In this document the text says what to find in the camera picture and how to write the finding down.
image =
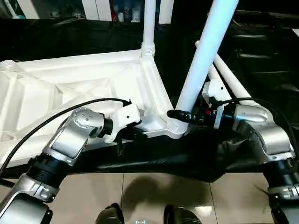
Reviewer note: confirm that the white teal pole stand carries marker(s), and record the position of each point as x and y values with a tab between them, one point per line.
14	10

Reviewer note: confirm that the small white cup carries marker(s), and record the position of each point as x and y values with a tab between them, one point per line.
120	17

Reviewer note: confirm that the black work mat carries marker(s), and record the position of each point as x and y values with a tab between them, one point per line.
93	35

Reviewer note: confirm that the white flat board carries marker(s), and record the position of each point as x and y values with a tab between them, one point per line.
295	32

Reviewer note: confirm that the white display cabinet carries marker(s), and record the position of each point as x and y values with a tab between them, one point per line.
93	9

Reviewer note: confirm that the white blue patterned jar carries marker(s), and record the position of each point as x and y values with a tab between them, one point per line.
136	16

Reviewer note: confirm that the red bottle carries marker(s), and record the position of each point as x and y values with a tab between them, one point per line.
114	15

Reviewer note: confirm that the dark robot left foot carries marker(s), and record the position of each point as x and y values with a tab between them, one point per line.
109	214

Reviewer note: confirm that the black metal table frame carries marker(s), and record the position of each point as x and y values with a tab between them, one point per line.
7	182

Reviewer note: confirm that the black cabinet with gold label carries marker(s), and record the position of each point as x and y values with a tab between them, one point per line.
268	7

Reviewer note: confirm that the white plastic table top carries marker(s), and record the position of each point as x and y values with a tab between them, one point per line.
46	88

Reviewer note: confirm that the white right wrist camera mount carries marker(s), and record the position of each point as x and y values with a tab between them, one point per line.
217	91

